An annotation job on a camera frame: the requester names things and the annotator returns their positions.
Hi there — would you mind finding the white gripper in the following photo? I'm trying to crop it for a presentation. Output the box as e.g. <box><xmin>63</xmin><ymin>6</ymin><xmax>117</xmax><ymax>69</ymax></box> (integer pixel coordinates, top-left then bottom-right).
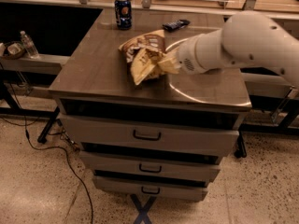
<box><xmin>177</xmin><ymin>35</ymin><xmax>219</xmax><ymax>75</ymax></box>

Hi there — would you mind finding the brown chip bag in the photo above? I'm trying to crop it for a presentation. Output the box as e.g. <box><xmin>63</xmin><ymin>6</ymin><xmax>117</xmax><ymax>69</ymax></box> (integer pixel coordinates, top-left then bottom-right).
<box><xmin>119</xmin><ymin>30</ymin><xmax>178</xmax><ymax>86</ymax></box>

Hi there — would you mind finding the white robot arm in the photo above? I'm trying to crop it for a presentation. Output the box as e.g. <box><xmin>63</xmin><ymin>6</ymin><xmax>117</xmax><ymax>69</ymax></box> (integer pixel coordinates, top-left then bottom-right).
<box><xmin>176</xmin><ymin>11</ymin><xmax>299</xmax><ymax>88</ymax></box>

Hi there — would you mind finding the small bowl with items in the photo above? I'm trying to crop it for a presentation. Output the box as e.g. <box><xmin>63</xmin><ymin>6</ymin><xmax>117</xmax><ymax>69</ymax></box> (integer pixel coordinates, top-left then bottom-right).
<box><xmin>1</xmin><ymin>41</ymin><xmax>25</xmax><ymax>60</ymax></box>

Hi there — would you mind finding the dark snack bar wrapper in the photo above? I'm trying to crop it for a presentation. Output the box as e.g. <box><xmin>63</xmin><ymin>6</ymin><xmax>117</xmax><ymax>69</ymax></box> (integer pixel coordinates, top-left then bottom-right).
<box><xmin>163</xmin><ymin>20</ymin><xmax>191</xmax><ymax>33</ymax></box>

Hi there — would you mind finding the top drawer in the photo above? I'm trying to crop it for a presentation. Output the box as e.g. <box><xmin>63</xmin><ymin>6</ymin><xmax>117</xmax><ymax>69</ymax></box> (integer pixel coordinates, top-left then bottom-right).
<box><xmin>59</xmin><ymin>115</ymin><xmax>239</xmax><ymax>157</ymax></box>

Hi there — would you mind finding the drawer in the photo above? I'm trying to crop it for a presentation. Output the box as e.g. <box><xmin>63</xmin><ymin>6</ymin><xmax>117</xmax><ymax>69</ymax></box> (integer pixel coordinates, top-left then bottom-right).
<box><xmin>93</xmin><ymin>176</ymin><xmax>207</xmax><ymax>202</ymax></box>
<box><xmin>59</xmin><ymin>115</ymin><xmax>239</xmax><ymax>157</ymax></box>
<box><xmin>79</xmin><ymin>151</ymin><xmax>220</xmax><ymax>183</ymax></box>

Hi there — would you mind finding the blue soda can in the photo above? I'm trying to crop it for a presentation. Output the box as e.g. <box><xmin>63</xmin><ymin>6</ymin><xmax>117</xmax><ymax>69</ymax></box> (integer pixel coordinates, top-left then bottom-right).
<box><xmin>114</xmin><ymin>0</ymin><xmax>132</xmax><ymax>30</ymax></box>

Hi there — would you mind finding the grey drawer cabinet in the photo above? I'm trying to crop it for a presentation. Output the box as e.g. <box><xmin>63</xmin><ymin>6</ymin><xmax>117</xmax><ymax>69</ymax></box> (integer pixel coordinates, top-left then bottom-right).
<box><xmin>50</xmin><ymin>8</ymin><xmax>251</xmax><ymax>189</ymax></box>

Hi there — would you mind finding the middle drawer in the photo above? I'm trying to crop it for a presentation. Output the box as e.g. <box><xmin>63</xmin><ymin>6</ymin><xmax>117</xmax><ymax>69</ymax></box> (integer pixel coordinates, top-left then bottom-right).
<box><xmin>79</xmin><ymin>151</ymin><xmax>220</xmax><ymax>183</ymax></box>

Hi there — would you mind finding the bottom drawer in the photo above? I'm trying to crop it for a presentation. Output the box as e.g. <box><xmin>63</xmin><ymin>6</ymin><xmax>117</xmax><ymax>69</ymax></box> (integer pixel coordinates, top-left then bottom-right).
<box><xmin>93</xmin><ymin>176</ymin><xmax>207</xmax><ymax>202</ymax></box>

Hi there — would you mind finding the grey side bench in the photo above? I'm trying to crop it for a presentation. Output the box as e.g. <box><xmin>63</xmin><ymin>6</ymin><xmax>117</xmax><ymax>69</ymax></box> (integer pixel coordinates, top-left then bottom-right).
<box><xmin>0</xmin><ymin>54</ymin><xmax>69</xmax><ymax>75</ymax></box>

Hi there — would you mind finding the clear water bottle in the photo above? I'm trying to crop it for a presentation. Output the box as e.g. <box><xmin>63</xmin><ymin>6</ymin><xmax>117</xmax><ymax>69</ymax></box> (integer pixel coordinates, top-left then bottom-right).
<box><xmin>20</xmin><ymin>31</ymin><xmax>39</xmax><ymax>59</ymax></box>

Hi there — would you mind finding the blue tape cross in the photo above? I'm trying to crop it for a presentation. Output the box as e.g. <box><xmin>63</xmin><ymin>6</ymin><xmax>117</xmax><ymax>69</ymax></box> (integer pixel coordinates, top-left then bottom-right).
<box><xmin>131</xmin><ymin>194</ymin><xmax>156</xmax><ymax>224</ymax></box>

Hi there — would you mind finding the black floor cable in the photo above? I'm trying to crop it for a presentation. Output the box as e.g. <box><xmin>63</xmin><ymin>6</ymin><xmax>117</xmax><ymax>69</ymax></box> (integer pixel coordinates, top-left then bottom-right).
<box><xmin>0</xmin><ymin>114</ymin><xmax>94</xmax><ymax>224</ymax></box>

